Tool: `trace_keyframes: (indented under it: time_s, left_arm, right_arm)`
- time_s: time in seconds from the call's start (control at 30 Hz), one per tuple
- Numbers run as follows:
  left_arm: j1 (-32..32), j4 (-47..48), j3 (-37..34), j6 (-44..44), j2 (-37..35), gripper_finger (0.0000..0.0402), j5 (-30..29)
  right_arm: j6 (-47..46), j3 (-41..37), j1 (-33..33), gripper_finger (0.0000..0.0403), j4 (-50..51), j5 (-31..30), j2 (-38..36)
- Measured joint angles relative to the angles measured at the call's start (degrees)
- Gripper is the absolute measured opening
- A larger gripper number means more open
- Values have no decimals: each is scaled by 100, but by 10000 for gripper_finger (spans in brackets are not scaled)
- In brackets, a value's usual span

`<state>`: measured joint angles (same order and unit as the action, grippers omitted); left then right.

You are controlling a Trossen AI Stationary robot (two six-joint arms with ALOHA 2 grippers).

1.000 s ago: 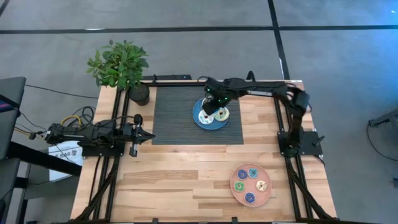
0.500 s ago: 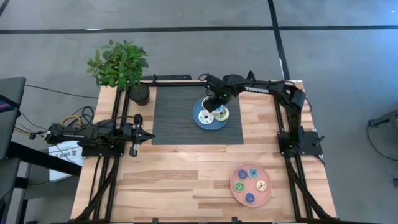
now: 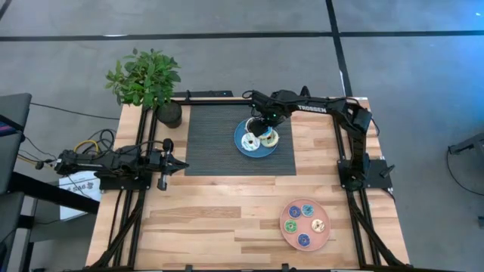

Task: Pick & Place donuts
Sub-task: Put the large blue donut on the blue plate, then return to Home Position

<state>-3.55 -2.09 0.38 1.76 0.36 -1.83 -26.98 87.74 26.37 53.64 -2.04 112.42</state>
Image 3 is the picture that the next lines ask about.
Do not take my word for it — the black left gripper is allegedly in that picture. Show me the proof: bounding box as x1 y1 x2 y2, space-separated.
149 138 190 191

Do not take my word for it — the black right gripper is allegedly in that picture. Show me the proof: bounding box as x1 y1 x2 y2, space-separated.
250 89 292 138

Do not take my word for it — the large cream donut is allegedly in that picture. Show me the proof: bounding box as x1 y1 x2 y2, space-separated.
259 129 280 149

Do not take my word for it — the large white teal-striped donut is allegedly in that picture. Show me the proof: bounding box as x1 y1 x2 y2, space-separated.
240 132 262 153

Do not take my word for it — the blue plate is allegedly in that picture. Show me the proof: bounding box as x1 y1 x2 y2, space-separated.
233 118 280 159

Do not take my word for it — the grey woven mat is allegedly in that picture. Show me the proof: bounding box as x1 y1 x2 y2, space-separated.
184 104 297 177

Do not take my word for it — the black power strip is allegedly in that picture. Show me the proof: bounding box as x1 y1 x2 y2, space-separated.
172 90 234 98

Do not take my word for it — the green plant in black pot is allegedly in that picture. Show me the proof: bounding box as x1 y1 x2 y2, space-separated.
104 48 184 130

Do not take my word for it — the white printed box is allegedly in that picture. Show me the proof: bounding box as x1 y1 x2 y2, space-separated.
58 170 103 222

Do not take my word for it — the pink plate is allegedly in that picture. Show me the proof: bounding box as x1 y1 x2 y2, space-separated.
279 198 332 252

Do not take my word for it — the black beam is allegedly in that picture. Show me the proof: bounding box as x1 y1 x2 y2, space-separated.
7 172 101 215

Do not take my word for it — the grey chair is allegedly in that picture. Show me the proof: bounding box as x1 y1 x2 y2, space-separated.
0 93 33 272

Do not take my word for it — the grey metal leg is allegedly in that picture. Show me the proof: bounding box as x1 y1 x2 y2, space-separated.
451 131 484 156

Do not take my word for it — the black aluminium table frame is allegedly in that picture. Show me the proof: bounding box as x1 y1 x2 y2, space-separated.
85 96 411 272

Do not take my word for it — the black cable bundle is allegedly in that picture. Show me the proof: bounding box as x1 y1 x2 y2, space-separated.
17 128 118 178

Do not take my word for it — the yellow cable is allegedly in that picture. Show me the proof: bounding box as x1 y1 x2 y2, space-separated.
73 139 100 154

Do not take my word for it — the black floor cable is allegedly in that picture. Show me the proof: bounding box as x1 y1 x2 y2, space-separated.
445 146 484 197
29 101 120 121

